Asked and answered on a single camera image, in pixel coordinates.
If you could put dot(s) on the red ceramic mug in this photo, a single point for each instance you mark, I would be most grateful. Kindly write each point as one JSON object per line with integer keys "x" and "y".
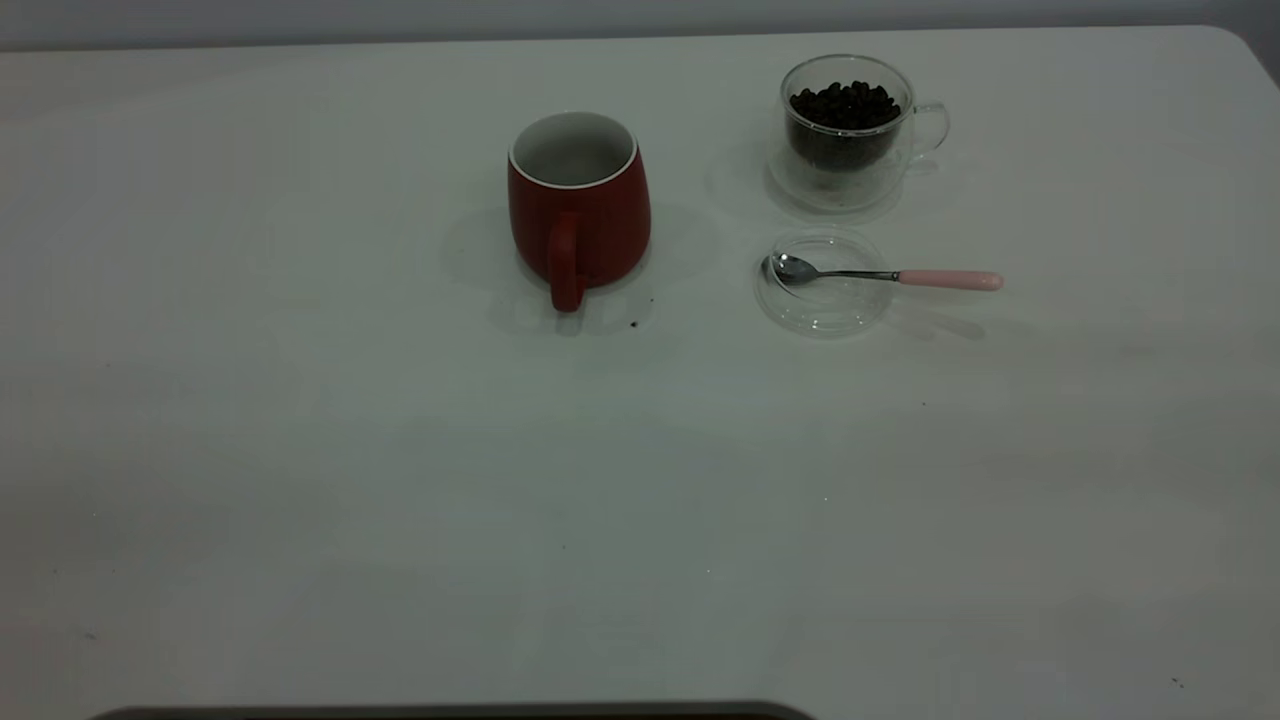
{"x": 600, "y": 225}

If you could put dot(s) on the clear glass cup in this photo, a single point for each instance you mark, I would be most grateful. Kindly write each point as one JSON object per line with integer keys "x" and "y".
{"x": 850, "y": 180}

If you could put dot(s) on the dark coffee beans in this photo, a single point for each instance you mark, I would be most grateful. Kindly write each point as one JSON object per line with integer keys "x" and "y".
{"x": 843, "y": 115}

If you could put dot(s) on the clear glass dish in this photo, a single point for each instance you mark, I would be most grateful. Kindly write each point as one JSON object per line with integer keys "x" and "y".
{"x": 825, "y": 305}

